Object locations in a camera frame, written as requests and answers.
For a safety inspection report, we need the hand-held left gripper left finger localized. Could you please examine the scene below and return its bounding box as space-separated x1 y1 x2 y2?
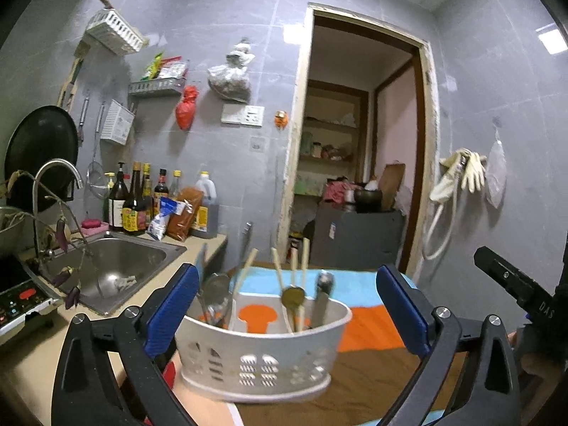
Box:
51 263 200 426

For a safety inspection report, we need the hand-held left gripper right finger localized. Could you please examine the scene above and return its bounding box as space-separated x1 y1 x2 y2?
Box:
375 264 521 426

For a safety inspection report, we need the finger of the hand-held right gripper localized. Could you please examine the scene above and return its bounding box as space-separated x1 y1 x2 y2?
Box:
473 246 537 309

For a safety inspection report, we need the silver spoon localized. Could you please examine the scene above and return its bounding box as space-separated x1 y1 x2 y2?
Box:
200 273 232 327

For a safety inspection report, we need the silver table knife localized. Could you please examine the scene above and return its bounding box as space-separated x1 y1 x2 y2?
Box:
311 270 334 327

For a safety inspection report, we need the silver fork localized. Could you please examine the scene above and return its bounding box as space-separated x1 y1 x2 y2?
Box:
228 221 253 316

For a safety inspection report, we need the white plastic utensil holder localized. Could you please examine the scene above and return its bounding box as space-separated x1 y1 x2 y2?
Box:
174 292 353 404

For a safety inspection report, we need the gold spoon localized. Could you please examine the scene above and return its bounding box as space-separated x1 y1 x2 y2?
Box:
280 286 307 333

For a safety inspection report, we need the person's right hand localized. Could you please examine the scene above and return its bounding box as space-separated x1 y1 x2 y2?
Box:
520 353 561 387

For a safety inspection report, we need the white rag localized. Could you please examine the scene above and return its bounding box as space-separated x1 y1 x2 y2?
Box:
106 275 137 291

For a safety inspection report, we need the striped blue orange blanket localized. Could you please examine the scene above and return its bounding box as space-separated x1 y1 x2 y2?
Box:
164 261 524 426

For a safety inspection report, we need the steel sink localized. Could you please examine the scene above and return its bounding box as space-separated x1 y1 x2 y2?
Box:
24 231 188 318

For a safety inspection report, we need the grey cabinet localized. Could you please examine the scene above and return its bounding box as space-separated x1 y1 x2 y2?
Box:
310 208 406 271

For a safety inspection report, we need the blue white packet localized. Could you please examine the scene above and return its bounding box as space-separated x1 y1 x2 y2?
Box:
147 196 187 241

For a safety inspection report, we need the brown liquid plastic jug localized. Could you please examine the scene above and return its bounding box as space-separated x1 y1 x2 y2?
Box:
191 171 219 239

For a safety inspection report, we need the empty clear plastic bag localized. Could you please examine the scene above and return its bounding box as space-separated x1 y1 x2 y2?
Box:
485 135 507 209

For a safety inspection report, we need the dark bottle yellow label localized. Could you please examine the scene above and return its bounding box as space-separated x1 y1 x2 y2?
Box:
122 162 149 237

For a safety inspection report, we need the cream rubber glove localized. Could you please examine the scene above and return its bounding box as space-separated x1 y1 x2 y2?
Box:
459 151 487 193
428 151 466 202

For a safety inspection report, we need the dark pump bottle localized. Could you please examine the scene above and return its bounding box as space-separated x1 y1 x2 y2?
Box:
108 161 130 231

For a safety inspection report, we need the pink soap dish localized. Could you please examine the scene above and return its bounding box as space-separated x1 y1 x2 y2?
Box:
81 217 110 236

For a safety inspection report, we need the dark metal bowl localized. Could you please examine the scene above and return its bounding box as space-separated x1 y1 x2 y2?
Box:
354 189 383 213

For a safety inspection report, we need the dark bottle red label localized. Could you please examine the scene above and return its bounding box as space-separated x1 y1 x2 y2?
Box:
153 169 171 214

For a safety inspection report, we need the brown wooden board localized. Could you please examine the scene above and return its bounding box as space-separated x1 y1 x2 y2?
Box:
381 163 406 211

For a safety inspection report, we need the dark bottle yellow cap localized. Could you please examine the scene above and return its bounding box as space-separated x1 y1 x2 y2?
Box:
141 163 154 214

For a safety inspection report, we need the yellow green soap bottle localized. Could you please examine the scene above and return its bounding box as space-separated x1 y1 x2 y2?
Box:
103 171 116 225

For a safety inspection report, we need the pink cloth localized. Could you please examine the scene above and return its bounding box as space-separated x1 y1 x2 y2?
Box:
323 180 356 205

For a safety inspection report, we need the metal strainer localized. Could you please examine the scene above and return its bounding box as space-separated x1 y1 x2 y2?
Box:
86 102 109 197

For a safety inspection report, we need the induction cooker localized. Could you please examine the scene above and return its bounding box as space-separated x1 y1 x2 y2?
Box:
0 253 63 347

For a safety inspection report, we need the green box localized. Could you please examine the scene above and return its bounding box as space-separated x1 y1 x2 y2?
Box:
295 177 324 196

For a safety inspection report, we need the chrome faucet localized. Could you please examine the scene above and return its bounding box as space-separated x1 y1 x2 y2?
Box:
32 159 85 260

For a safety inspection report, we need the red plastic bag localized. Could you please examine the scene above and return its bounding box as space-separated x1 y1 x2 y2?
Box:
175 85 200 131

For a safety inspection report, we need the wooden shelf unit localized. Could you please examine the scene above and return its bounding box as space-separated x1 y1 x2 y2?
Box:
298 79 369 196

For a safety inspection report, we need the black wok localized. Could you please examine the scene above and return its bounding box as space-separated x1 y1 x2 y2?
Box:
4 105 80 214

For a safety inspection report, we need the ceiling light panel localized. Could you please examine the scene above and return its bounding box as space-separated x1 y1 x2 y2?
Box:
535 22 568 56

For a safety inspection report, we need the clear filled plastic bag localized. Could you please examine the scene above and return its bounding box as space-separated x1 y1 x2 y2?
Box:
208 38 257 102

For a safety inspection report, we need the red white packet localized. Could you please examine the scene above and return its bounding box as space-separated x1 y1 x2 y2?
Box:
160 57 189 81

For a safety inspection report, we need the yellow green packet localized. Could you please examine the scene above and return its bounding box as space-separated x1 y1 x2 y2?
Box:
143 52 166 81

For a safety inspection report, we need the wooden cutting board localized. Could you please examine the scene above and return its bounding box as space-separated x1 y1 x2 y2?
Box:
58 38 92 114

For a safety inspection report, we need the white hose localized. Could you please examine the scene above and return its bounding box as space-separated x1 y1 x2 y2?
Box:
421 186 459 262

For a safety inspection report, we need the white wall holder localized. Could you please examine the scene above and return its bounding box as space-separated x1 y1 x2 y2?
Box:
100 99 135 146

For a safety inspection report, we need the wooden door frame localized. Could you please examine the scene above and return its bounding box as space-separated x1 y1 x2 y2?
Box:
277 2 440 276

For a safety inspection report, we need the metal wall rack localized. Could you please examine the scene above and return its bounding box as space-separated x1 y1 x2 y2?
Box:
128 77 187 97

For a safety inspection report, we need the white wall basket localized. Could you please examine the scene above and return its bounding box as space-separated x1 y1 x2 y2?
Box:
84 9 149 56

